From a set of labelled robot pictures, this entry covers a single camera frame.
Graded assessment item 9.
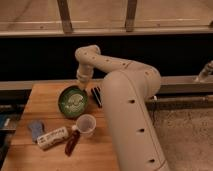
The green ceramic bowl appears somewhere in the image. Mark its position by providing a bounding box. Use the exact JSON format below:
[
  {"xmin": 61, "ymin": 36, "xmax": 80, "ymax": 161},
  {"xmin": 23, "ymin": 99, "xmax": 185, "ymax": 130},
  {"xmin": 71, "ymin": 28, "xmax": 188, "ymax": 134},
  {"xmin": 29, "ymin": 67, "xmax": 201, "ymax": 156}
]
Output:
[{"xmin": 58, "ymin": 85, "xmax": 88, "ymax": 119}]

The left wooden post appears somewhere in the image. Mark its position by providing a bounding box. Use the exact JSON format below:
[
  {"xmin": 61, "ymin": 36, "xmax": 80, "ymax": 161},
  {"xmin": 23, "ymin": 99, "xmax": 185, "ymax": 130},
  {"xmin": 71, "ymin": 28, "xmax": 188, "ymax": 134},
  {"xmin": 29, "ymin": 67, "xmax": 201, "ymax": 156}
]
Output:
[{"xmin": 57, "ymin": 0, "xmax": 73, "ymax": 34}]

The blue sponge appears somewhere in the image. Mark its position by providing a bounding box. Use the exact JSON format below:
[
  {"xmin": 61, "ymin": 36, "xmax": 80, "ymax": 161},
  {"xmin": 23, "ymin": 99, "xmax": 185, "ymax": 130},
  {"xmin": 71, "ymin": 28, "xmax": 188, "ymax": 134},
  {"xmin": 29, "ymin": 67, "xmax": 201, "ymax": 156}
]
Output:
[{"xmin": 28, "ymin": 120, "xmax": 44, "ymax": 142}]

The wooden post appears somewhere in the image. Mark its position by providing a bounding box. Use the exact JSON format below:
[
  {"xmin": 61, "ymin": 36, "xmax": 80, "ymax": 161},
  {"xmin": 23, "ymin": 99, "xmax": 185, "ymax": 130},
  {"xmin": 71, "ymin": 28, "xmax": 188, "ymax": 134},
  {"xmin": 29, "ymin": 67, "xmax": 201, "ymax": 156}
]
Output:
[
  {"xmin": 125, "ymin": 0, "xmax": 137, "ymax": 32},
  {"xmin": 57, "ymin": 0, "xmax": 73, "ymax": 34}
]

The black striped rectangular block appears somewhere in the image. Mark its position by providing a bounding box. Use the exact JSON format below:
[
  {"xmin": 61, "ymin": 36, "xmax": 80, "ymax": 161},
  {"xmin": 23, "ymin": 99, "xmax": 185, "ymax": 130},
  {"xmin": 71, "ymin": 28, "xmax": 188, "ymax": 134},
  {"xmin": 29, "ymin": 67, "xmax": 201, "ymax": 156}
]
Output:
[{"xmin": 91, "ymin": 87, "xmax": 102, "ymax": 108}]

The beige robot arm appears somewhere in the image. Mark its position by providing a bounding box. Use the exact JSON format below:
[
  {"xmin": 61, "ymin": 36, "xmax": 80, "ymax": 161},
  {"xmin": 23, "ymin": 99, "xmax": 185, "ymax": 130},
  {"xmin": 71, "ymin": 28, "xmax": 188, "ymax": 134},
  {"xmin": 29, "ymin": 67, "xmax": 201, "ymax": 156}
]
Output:
[{"xmin": 75, "ymin": 45, "xmax": 171, "ymax": 171}]

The right wooden post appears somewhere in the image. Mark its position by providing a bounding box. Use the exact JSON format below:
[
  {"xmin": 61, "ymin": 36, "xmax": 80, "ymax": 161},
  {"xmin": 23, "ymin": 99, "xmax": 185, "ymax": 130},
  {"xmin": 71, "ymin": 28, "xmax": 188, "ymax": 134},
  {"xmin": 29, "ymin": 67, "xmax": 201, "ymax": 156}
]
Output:
[{"xmin": 125, "ymin": 0, "xmax": 137, "ymax": 32}]

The dark red snack packet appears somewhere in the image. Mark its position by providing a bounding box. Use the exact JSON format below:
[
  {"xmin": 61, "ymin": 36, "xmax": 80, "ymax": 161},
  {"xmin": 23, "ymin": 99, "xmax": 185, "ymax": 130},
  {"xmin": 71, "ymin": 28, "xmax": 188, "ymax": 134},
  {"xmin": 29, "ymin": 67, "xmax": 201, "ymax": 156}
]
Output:
[{"xmin": 65, "ymin": 131, "xmax": 80, "ymax": 156}]

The white milk carton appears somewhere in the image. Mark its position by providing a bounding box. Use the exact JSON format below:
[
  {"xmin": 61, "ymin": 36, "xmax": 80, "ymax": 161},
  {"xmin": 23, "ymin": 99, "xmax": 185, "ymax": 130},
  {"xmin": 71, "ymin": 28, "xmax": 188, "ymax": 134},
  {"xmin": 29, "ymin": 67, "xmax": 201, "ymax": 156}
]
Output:
[{"xmin": 37, "ymin": 127, "xmax": 69, "ymax": 150}]

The clear plastic cup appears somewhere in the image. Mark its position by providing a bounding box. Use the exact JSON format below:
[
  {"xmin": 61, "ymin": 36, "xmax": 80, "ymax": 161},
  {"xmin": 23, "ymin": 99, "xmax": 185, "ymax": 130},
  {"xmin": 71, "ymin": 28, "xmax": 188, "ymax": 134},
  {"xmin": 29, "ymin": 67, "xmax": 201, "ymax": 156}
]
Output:
[{"xmin": 72, "ymin": 114, "xmax": 96, "ymax": 137}]

